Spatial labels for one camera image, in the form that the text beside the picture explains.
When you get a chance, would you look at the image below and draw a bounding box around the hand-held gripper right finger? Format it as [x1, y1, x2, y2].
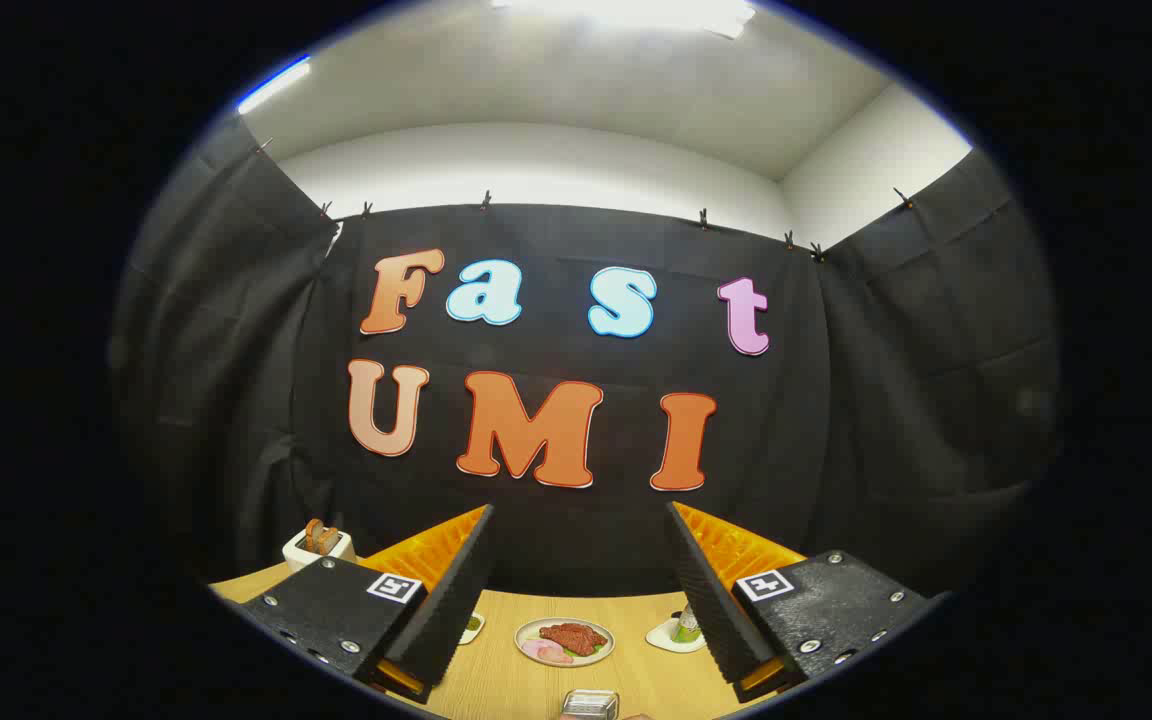
[666, 501, 937, 704]

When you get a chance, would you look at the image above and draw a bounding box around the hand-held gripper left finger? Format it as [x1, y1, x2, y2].
[236, 503, 497, 706]

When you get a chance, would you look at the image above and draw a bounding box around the white square coaster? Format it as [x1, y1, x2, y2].
[646, 618, 707, 654]

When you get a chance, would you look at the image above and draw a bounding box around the beige round plate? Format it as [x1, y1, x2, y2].
[514, 617, 616, 668]

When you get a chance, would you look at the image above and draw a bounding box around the brown meat steak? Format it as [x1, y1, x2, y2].
[539, 623, 609, 657]

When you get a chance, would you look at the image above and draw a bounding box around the metal mesh basket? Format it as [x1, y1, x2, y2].
[561, 689, 620, 720]

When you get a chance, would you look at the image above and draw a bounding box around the white toaster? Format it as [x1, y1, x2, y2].
[282, 528, 357, 573]

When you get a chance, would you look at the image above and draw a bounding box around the row of black cloth clips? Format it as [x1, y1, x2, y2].
[256, 138, 915, 264]

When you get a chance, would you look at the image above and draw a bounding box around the ceiling light strip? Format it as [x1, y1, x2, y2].
[236, 55, 312, 114]

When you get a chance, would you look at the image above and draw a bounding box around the ceiling light panel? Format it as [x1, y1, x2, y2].
[491, 0, 757, 39]

